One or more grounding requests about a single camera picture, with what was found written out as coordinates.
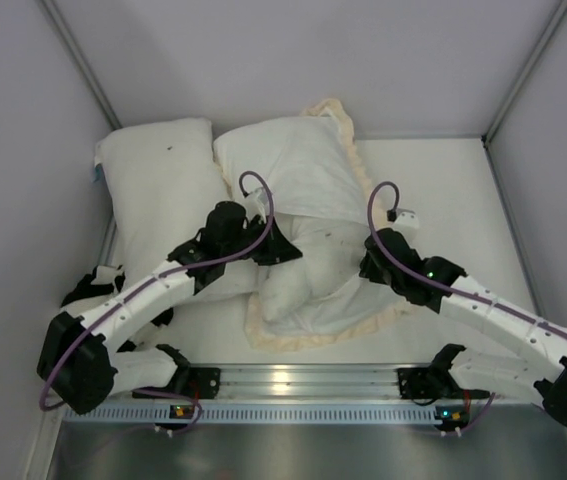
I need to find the black and white striped pillowcase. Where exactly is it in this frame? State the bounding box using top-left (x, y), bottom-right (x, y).
top-left (60, 265), bottom-right (174, 352)

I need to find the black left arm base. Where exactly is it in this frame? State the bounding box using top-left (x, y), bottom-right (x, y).
top-left (132, 366), bottom-right (222, 400)

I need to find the aluminium frame post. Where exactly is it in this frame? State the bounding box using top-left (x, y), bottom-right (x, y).
top-left (35, 0), bottom-right (122, 130)
top-left (481, 0), bottom-right (567, 149)

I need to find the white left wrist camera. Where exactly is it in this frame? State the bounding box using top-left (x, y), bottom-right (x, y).
top-left (242, 187), bottom-right (270, 222)

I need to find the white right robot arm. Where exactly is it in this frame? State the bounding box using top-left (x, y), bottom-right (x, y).
top-left (360, 228), bottom-right (567, 428)

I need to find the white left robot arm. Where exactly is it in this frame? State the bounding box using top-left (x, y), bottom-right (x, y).
top-left (37, 201), bottom-right (302, 414)

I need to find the left aluminium frame post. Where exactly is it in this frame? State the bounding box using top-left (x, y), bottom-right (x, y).
top-left (35, 0), bottom-right (122, 130)

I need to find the aluminium mounting rail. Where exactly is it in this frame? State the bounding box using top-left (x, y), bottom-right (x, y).
top-left (107, 362), bottom-right (534, 401)

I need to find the bare white pillow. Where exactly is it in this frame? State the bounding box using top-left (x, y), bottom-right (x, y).
top-left (93, 117), bottom-right (264, 304)

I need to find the right aluminium frame post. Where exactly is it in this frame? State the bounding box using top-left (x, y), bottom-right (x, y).
top-left (481, 0), bottom-right (567, 149)

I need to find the perforated grey cable duct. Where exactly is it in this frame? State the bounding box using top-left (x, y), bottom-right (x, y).
top-left (62, 403), bottom-right (549, 425)

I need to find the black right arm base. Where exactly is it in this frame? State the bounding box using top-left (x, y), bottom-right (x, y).
top-left (396, 366), bottom-right (464, 406)

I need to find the grey pillowcase with cream frill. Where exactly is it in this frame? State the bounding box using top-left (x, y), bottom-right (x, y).
top-left (213, 99), bottom-right (415, 353)

